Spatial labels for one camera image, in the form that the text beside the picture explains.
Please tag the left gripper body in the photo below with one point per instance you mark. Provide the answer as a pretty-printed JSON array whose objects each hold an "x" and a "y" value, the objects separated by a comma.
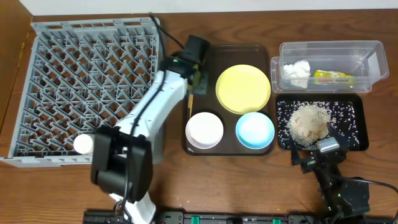
[{"x": 198, "y": 83}]

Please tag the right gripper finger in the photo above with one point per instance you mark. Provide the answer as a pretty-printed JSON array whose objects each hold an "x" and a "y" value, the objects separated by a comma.
[
  {"x": 341, "y": 140},
  {"x": 295, "y": 158}
]

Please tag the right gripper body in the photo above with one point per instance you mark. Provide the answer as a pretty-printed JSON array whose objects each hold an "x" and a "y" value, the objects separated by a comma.
[{"x": 315, "y": 159}]

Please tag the wooden chopstick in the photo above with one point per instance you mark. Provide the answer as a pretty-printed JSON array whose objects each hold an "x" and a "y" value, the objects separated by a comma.
[{"x": 190, "y": 105}]

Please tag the yellow plate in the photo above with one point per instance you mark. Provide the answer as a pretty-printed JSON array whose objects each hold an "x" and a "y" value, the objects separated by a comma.
[{"x": 242, "y": 89}]

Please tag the light blue bowl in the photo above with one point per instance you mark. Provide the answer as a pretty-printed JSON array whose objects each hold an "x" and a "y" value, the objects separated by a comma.
[{"x": 255, "y": 130}]

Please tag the pink bowl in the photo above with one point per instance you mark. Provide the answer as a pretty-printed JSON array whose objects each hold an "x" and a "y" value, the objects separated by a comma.
[{"x": 204, "y": 130}]

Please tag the yellow green wrapper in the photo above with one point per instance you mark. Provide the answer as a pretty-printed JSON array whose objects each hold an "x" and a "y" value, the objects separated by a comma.
[{"x": 331, "y": 77}]

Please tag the white napkin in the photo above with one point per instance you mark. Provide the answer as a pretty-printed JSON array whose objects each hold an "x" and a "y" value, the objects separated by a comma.
[{"x": 298, "y": 73}]

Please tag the white cup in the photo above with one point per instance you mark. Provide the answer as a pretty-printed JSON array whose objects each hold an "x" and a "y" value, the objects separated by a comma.
[{"x": 84, "y": 144}]

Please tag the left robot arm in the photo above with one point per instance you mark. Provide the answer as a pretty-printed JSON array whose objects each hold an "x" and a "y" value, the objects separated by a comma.
[{"x": 124, "y": 155}]

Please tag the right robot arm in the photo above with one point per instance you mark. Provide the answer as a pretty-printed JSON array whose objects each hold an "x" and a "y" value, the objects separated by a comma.
[{"x": 344, "y": 197}]

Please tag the black waste tray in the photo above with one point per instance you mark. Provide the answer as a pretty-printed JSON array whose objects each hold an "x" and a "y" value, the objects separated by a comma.
[{"x": 360, "y": 124}]

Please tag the grey dishwasher rack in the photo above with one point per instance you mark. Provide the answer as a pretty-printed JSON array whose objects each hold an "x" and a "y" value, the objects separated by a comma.
[{"x": 81, "y": 75}]

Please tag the spilled rice food scraps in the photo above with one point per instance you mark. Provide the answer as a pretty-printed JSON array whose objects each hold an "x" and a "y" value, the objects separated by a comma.
[{"x": 305, "y": 122}]

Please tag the clear plastic bin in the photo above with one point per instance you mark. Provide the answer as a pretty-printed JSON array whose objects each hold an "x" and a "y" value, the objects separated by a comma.
[{"x": 365, "y": 60}]

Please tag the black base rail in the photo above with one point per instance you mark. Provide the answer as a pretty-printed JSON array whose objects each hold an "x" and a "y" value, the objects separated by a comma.
[{"x": 217, "y": 217}]

